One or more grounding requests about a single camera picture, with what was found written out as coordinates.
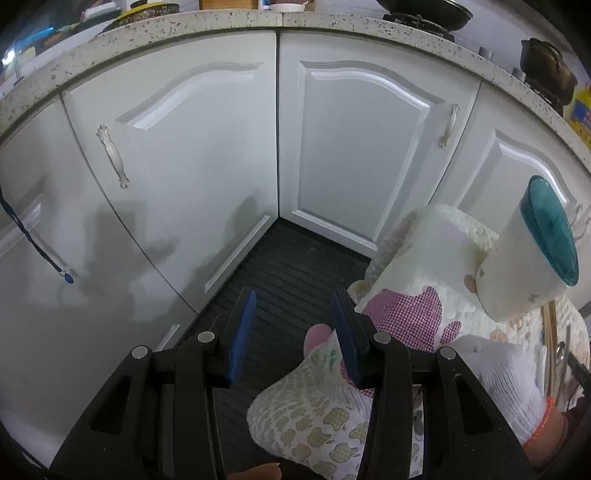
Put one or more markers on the wooden cutting board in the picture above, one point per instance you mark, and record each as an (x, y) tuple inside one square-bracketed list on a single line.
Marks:
[(226, 3)]

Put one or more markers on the yellow cooking oil bottle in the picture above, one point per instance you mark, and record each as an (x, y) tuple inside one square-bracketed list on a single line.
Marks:
[(582, 115)]

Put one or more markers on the white bowl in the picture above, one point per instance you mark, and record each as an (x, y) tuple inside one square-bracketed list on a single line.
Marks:
[(286, 7)]

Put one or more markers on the black ribbed floor mat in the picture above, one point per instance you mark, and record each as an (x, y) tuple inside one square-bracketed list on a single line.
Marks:
[(286, 277)]

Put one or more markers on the person's right forearm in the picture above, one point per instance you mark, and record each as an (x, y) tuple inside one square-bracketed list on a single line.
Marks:
[(551, 429)]

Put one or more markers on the bundle of wooden chopsticks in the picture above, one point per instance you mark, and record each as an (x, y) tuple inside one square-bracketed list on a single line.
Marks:
[(550, 341)]

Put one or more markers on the steel spoon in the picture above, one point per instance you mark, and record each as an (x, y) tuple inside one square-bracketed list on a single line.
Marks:
[(560, 353)]

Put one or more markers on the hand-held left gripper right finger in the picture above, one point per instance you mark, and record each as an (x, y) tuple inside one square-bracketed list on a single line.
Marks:
[(346, 341)]

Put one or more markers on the yellow and black casserole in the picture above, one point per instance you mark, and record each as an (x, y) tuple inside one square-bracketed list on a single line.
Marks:
[(138, 16)]

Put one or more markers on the speckled stone countertop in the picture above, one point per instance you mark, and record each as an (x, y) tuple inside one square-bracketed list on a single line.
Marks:
[(323, 23)]

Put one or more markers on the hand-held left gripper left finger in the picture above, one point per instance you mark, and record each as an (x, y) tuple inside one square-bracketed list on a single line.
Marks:
[(242, 332)]

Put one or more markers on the white floral utensil cup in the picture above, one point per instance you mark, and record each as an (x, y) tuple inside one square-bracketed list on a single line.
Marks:
[(508, 277)]

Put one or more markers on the person's right hand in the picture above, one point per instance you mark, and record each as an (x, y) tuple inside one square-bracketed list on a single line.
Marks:
[(508, 383)]

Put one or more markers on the dark cooking pot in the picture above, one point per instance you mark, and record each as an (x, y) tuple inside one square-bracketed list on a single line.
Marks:
[(547, 64)]

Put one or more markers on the black gas stove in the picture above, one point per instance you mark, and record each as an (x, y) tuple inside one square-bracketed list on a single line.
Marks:
[(434, 25)]

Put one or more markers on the quilted patchwork table cloth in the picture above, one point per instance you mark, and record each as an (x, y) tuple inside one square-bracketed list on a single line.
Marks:
[(406, 318)]

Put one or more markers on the black wok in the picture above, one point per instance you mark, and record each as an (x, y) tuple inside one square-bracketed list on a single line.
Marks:
[(425, 11)]

